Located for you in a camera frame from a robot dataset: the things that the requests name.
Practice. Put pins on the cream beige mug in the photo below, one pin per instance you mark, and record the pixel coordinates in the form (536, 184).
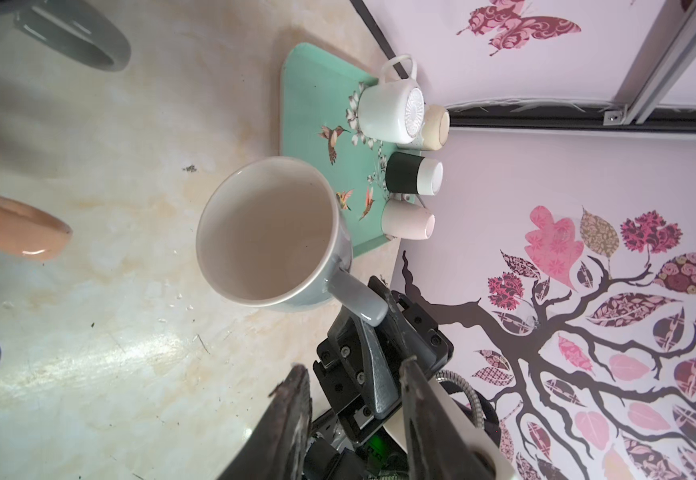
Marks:
(435, 130)

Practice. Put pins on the pale pink mug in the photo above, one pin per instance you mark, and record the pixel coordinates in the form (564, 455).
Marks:
(405, 220)

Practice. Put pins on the dark grey mug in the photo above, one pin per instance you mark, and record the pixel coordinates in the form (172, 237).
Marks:
(75, 29)

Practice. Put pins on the light grey mug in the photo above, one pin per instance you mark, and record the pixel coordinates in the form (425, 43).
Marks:
(272, 236)

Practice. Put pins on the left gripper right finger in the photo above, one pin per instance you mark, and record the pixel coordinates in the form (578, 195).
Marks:
(435, 448)

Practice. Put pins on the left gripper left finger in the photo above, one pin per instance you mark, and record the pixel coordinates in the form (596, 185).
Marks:
(277, 446)

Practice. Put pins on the back aluminium rail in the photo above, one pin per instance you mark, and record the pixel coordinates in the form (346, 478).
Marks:
(660, 64)

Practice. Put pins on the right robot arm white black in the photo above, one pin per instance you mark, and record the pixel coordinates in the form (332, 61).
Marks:
(486, 442)

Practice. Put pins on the black mug white base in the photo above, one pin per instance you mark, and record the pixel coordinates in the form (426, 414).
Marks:
(413, 174)

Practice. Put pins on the green floral tray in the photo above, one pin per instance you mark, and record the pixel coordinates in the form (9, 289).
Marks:
(320, 93)

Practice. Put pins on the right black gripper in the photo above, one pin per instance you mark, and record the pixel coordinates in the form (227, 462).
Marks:
(358, 368)

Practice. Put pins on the white teapot shaped mug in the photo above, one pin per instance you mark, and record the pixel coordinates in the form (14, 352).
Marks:
(393, 110)

